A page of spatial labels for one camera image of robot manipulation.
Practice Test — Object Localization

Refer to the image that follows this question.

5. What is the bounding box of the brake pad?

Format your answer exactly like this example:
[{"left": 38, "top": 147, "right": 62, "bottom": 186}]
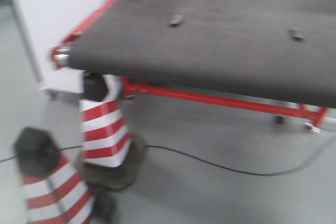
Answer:
[
  {"left": 288, "top": 27, "right": 305, "bottom": 42},
  {"left": 169, "top": 14, "right": 184, "bottom": 27}
]

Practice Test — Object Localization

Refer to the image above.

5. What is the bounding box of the black conveyor belt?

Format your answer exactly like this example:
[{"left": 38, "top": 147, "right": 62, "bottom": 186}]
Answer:
[{"left": 65, "top": 0, "right": 336, "bottom": 109}]

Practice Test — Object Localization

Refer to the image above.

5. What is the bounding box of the striped traffic cone right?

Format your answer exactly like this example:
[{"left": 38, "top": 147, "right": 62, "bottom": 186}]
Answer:
[{"left": 75, "top": 71, "right": 146, "bottom": 191}]

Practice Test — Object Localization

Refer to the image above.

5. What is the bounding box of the striped traffic cone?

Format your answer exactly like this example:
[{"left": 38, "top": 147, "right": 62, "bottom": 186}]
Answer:
[
  {"left": 13, "top": 126, "right": 116, "bottom": 224},
  {"left": 75, "top": 71, "right": 146, "bottom": 191}
]

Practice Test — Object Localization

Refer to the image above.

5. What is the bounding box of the striped traffic cone left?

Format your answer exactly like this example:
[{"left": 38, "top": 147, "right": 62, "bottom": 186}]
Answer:
[{"left": 13, "top": 126, "right": 116, "bottom": 224}]

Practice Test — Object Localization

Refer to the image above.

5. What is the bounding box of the red metal frame cart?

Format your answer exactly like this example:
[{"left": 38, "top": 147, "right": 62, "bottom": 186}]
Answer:
[{"left": 49, "top": 0, "right": 331, "bottom": 134}]

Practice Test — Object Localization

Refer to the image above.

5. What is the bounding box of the black floor cable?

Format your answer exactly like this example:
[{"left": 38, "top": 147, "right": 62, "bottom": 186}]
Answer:
[{"left": 0, "top": 134, "right": 336, "bottom": 177}]

